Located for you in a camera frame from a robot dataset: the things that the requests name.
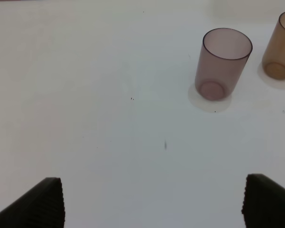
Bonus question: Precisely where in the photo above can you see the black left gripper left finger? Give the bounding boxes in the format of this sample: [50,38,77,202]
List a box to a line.
[0,177,65,228]

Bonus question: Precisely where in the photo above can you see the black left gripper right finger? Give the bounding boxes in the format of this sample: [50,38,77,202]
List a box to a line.
[241,174,285,228]

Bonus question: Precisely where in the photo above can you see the translucent brown plastic cup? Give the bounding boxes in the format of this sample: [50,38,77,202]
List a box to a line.
[262,12,285,80]

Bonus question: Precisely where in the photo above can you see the translucent purple plastic cup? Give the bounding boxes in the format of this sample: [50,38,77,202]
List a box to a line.
[195,28,253,101]

